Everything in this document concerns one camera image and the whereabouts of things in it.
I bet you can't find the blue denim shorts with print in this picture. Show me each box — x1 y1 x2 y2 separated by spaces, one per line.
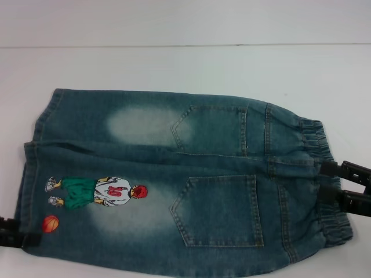
14 87 355 278

